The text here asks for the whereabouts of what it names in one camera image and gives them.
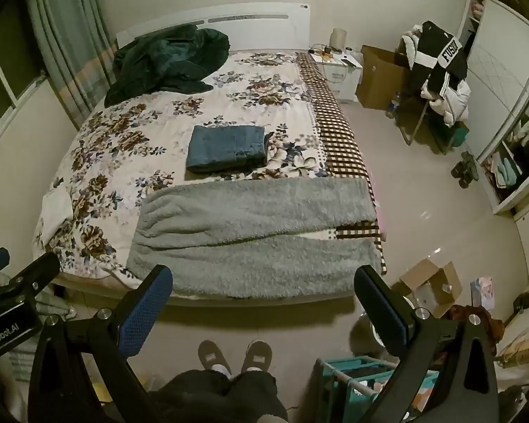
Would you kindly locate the person's left slipper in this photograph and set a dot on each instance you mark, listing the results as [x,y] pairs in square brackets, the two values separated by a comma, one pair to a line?
[212,356]

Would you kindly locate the grey fluffy blanket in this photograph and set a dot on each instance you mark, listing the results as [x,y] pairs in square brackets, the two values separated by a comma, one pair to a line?
[247,222]

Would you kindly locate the white bed headboard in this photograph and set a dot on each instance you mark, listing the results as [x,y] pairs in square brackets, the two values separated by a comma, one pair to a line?
[247,17]

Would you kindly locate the person's legs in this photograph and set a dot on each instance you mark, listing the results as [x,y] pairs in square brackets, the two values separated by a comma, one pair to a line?
[220,398]

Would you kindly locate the folded blue pants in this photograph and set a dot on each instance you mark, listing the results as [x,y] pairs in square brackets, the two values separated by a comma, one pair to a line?
[227,147]

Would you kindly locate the dark shoes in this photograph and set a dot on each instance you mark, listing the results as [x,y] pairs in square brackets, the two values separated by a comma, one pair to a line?
[465,169]

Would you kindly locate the black and white jacket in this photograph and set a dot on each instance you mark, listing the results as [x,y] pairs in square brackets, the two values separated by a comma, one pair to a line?
[441,57]

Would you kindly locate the window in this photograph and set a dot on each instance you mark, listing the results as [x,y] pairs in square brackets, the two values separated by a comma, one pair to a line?
[4,75]

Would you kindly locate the teal laundry rack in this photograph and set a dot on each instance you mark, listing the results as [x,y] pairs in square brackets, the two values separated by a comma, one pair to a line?
[357,370]

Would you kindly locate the grey striped curtain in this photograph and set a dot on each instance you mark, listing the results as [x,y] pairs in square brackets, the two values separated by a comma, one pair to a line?
[66,35]

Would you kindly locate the brown cloth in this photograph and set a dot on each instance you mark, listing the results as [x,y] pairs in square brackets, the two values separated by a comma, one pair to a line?
[489,321]

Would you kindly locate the floral bed quilt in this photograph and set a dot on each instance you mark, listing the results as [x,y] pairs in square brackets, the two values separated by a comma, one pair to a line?
[128,141]

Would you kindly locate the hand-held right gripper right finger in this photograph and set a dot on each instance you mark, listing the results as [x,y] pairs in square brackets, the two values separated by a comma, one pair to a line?
[378,310]

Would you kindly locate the white wardrobe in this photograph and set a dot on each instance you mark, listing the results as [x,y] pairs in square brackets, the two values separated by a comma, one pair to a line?
[498,66]

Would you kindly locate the white folded cloth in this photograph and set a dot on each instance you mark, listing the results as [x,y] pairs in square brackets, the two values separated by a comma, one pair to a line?
[57,207]

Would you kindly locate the white nightstand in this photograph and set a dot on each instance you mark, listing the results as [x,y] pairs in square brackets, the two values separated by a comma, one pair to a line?
[341,79]

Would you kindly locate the pink box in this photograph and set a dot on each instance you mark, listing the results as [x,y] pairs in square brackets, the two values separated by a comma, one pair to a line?
[483,293]

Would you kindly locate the white table lamp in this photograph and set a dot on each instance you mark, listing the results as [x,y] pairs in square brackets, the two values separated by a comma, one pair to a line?
[338,38]

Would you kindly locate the large brown cardboard box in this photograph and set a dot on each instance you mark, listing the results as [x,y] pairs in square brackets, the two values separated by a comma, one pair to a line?
[379,79]

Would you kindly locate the person's slipper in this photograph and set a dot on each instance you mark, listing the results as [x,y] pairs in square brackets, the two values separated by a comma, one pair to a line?
[256,354]
[212,356]

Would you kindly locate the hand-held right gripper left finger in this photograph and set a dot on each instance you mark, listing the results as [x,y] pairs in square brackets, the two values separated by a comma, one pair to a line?
[144,317]

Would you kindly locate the dark green blanket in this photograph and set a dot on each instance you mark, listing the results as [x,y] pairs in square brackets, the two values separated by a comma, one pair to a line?
[167,61]

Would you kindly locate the person's right slipper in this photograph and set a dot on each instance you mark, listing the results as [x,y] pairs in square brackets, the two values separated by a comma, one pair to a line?
[256,354]

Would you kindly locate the small open cardboard box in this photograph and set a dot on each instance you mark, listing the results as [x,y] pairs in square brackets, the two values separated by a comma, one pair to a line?
[425,277]

